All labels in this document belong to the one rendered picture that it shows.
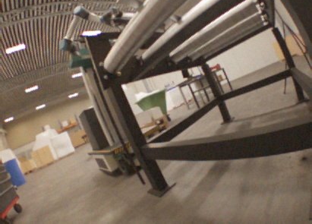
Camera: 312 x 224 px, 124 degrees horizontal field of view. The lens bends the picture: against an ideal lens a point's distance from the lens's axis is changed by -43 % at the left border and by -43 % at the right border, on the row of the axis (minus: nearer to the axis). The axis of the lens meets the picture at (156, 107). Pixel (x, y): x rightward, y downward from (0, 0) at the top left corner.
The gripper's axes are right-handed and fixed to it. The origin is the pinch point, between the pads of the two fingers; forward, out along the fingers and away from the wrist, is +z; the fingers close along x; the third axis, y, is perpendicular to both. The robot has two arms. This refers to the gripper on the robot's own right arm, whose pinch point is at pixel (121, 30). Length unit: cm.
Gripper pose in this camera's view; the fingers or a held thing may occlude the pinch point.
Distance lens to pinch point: 136.5
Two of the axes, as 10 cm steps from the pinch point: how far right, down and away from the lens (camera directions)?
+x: -7.1, 3.2, -6.3
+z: 4.1, 9.1, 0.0
